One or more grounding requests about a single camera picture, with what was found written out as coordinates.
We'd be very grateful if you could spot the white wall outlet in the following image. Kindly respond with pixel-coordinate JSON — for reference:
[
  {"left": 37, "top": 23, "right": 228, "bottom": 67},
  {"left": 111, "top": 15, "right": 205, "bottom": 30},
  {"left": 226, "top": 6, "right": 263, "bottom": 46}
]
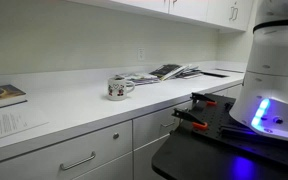
[{"left": 137, "top": 47, "right": 146, "bottom": 62}]

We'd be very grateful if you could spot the silver upper cabinet handle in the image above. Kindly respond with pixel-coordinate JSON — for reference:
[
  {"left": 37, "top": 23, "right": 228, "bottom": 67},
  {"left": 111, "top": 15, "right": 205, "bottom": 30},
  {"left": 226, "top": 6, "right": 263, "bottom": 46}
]
[
  {"left": 229, "top": 2, "right": 235, "bottom": 21},
  {"left": 233, "top": 1, "right": 240, "bottom": 22}
]

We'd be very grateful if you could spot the long silver drawer handle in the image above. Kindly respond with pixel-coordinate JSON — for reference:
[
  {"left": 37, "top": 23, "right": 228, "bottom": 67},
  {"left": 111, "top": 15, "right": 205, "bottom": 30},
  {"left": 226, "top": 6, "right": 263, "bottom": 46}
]
[{"left": 59, "top": 151, "right": 97, "bottom": 172}]

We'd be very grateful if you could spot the black clamp with orange handle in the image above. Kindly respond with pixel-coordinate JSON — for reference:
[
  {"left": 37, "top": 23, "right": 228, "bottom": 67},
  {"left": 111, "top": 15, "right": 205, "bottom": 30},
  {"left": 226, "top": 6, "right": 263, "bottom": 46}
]
[
  {"left": 171, "top": 107, "right": 209, "bottom": 131},
  {"left": 189, "top": 92, "right": 218, "bottom": 108}
]

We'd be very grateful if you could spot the stack of dark magazines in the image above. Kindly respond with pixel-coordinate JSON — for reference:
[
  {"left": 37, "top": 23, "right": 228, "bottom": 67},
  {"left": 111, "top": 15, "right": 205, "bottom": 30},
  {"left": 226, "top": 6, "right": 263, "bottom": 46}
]
[{"left": 175, "top": 64, "right": 204, "bottom": 80}]

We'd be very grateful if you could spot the white upper wall cabinet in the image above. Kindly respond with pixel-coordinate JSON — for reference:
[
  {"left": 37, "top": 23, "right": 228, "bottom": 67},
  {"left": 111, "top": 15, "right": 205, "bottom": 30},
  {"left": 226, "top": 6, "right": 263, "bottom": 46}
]
[{"left": 67, "top": 0, "right": 256, "bottom": 33}]

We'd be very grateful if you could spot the flat pale magazine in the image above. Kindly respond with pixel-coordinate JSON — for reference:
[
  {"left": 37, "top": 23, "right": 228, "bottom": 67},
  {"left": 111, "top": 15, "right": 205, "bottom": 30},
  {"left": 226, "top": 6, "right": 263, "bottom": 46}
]
[{"left": 119, "top": 72, "right": 161, "bottom": 87}]

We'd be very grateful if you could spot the black robot cart top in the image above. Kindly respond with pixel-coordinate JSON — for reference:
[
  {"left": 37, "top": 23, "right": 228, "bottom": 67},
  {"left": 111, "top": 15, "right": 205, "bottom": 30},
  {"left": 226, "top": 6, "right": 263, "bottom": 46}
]
[{"left": 151, "top": 126, "right": 288, "bottom": 180}]

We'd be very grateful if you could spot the printed white paper sheet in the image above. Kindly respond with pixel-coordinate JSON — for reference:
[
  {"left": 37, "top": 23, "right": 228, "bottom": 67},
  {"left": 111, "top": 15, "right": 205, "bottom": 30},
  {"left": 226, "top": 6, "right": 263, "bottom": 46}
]
[{"left": 0, "top": 108, "right": 50, "bottom": 145}]

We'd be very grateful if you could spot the narrow white drawer front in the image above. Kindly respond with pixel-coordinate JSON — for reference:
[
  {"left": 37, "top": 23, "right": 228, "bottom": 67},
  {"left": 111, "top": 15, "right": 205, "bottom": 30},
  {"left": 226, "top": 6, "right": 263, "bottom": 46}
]
[{"left": 132, "top": 99, "right": 194, "bottom": 150}]

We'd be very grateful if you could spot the wide white drawer front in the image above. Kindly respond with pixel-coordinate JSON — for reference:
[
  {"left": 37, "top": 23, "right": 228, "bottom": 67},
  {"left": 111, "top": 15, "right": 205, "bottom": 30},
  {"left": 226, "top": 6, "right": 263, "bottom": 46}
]
[{"left": 0, "top": 120, "right": 134, "bottom": 180}]

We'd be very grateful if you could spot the short silver drawer handle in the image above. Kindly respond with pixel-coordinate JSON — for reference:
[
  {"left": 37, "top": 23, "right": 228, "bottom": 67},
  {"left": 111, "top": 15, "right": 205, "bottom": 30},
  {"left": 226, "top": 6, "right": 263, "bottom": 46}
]
[{"left": 159, "top": 118, "right": 178, "bottom": 129}]

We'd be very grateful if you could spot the white mug with cartoon print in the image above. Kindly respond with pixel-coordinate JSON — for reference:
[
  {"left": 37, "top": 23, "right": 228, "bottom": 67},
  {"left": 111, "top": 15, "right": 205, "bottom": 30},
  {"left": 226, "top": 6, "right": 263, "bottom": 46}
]
[{"left": 107, "top": 75, "right": 136, "bottom": 102}]

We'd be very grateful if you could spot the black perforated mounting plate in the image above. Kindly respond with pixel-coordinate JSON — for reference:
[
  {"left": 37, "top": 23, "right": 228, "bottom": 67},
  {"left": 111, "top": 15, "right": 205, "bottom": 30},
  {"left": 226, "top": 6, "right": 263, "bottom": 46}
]
[{"left": 190, "top": 92, "right": 288, "bottom": 172}]

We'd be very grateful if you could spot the book with blue gold cover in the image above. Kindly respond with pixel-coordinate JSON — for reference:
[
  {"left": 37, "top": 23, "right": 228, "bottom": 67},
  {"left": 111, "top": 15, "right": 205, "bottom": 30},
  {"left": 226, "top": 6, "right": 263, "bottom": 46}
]
[{"left": 0, "top": 84, "right": 28, "bottom": 113}]

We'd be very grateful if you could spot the black cover magazine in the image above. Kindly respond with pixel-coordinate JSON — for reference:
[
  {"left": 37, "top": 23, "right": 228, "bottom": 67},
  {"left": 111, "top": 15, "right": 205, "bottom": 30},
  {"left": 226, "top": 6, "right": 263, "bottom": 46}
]
[{"left": 149, "top": 63, "right": 189, "bottom": 82}]

